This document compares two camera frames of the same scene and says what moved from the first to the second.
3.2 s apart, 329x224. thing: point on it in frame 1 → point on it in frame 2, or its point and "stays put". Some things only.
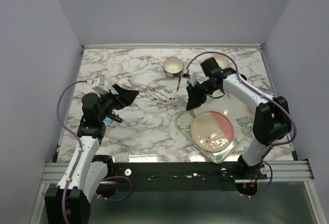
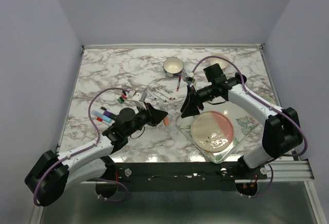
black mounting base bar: (185, 176) stays put
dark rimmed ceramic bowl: (173, 67) stays put
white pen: (151, 94) stays put
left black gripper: (127, 96) → (157, 115)
